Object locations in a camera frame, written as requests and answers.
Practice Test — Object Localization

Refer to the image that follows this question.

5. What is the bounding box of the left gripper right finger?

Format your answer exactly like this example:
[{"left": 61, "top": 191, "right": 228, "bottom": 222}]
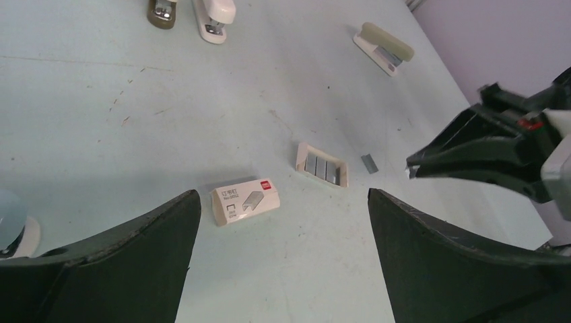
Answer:
[{"left": 368, "top": 188, "right": 570, "bottom": 322}]

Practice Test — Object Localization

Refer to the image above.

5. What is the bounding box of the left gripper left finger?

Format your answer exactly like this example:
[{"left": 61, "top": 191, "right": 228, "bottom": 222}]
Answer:
[{"left": 1, "top": 190, "right": 201, "bottom": 322}]

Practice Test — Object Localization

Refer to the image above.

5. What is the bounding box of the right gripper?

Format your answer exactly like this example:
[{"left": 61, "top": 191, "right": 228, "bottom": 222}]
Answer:
[{"left": 406, "top": 69, "right": 570, "bottom": 203}]

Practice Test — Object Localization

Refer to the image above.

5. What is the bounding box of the grey staple strip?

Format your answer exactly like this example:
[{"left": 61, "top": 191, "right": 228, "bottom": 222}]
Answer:
[{"left": 361, "top": 154, "right": 379, "bottom": 174}]

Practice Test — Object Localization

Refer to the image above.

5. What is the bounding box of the white staple box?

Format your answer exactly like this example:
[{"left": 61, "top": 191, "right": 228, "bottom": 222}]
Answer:
[{"left": 211, "top": 178, "right": 281, "bottom": 227}]

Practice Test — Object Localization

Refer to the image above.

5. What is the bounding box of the light blue stapler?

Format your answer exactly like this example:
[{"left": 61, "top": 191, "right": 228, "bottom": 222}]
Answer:
[{"left": 1, "top": 188, "right": 41, "bottom": 260}]

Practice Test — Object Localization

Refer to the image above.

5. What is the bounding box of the beige stapler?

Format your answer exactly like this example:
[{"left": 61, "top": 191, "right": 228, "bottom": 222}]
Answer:
[{"left": 353, "top": 22, "right": 415, "bottom": 77}]

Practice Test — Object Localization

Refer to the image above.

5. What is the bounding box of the staple box with barcode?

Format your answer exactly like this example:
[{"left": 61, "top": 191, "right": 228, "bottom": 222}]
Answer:
[{"left": 295, "top": 142, "right": 349, "bottom": 188}]

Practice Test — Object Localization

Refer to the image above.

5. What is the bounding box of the small grey stapler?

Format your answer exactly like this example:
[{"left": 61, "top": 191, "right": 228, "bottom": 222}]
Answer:
[{"left": 147, "top": 0, "right": 178, "bottom": 30}]

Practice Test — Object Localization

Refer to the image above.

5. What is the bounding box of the white stapler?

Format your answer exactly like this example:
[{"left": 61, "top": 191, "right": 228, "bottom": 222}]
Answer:
[{"left": 193, "top": 0, "right": 236, "bottom": 44}]

